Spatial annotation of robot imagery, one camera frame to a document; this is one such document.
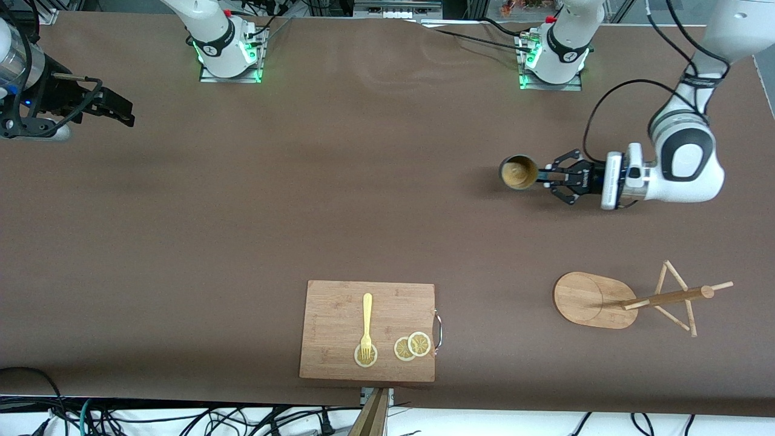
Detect teal plastic cup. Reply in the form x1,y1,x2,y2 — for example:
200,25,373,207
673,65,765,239
498,154,552,191

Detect wooden cup rack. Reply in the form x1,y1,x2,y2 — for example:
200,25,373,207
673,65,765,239
553,260,734,338

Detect small orange object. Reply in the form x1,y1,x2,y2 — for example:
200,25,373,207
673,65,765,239
501,0,546,17

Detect grey power strip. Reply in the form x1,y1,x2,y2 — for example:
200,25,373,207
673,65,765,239
353,0,443,21

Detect yellow plastic fork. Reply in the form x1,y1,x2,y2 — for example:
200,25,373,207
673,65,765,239
360,293,374,362

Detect wooden cutting board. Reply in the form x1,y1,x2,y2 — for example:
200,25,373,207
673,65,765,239
299,280,443,383

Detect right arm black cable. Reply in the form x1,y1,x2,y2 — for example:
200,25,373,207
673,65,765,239
0,0,104,133

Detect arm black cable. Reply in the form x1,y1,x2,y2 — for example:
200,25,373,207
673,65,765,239
0,0,104,133
583,0,730,161

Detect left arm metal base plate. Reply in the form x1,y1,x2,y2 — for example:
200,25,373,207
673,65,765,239
516,31,587,91

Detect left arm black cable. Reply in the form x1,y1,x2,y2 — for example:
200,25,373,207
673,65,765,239
583,0,730,161

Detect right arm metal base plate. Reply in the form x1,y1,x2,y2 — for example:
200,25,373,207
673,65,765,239
199,27,268,84

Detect black cable on table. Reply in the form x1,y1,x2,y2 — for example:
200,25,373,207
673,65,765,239
424,17,539,55

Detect small metal bracket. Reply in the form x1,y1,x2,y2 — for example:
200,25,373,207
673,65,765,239
360,388,395,408

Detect black looped cable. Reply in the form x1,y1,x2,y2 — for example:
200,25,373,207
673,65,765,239
0,366,68,436

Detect wooden post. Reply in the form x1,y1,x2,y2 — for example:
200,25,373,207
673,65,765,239
347,388,389,436

